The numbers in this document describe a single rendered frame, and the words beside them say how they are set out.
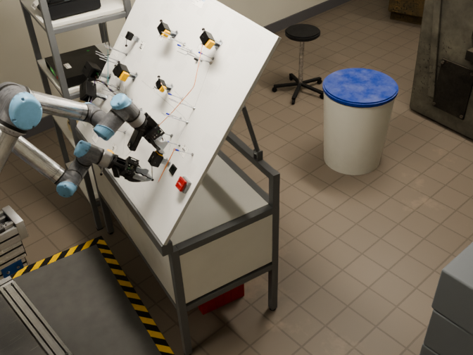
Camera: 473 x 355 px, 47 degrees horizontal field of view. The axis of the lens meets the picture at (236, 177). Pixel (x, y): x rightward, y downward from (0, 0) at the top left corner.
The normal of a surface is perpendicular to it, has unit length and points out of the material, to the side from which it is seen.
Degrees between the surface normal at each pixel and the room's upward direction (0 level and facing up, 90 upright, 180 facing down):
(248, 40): 54
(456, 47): 90
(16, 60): 90
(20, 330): 0
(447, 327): 90
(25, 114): 85
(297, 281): 0
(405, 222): 0
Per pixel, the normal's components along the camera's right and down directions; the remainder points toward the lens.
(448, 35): -0.80, 0.39
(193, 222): -0.04, -0.79
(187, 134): -0.70, -0.19
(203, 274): 0.52, 0.51
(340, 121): -0.62, 0.54
